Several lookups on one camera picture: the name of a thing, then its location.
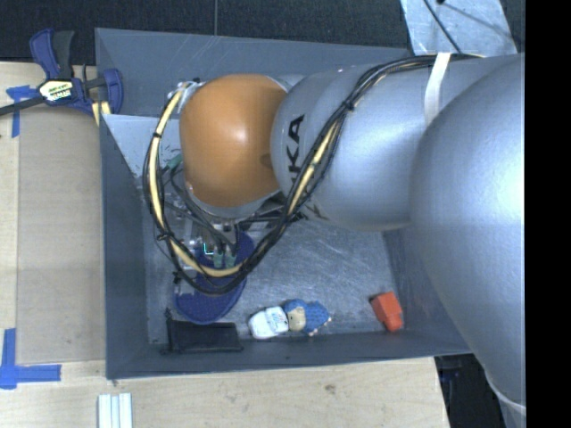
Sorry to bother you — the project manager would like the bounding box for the orange block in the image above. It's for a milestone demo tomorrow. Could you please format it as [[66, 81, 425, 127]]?
[[369, 290, 405, 333]]

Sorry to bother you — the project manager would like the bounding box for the grey metal bin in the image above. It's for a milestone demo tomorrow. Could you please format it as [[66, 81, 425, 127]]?
[[93, 27, 475, 381]]

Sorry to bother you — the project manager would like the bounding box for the blue round disc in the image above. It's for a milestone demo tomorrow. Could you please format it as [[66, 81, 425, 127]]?
[[172, 231, 256, 325]]

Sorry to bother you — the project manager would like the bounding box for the blue toy hedgehog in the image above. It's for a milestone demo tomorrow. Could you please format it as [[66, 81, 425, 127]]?
[[283, 298, 334, 338]]

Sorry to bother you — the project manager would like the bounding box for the pale wood flat board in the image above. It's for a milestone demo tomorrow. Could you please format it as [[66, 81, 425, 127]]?
[[15, 108, 108, 366]]

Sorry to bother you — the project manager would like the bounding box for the black flat case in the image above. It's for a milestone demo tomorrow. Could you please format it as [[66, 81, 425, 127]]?
[[163, 309, 245, 356]]

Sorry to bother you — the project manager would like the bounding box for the white toy car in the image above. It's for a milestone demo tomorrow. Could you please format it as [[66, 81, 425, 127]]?
[[247, 305, 291, 341]]

